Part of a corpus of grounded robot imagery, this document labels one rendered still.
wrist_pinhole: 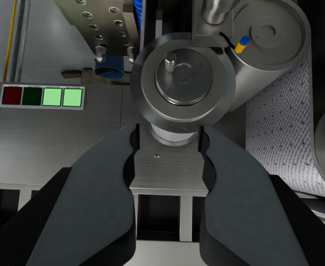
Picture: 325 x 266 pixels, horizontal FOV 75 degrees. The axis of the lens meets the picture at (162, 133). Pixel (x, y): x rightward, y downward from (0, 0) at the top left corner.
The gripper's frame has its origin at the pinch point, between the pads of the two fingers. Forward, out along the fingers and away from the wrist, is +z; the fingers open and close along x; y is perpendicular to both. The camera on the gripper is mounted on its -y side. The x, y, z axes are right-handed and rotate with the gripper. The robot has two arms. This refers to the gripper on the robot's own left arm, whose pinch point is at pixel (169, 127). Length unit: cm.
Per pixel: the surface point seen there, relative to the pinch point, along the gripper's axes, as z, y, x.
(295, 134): 17.5, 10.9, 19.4
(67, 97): 47, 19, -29
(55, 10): 215, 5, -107
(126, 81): 304, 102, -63
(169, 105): 15.5, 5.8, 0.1
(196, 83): 16.5, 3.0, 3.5
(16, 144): 39, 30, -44
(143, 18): 25.3, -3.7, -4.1
